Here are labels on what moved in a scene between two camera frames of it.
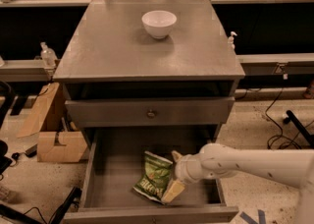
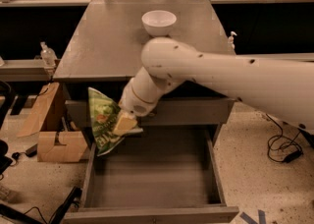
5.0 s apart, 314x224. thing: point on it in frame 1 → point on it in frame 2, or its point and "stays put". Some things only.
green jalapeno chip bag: [155, 176] → [103, 110]
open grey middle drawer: [112, 165] stays put
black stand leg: [11, 213] stays put
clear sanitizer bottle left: [48, 56] stays put
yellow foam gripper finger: [176, 188] → [125, 122]
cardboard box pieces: [44, 122] stays put
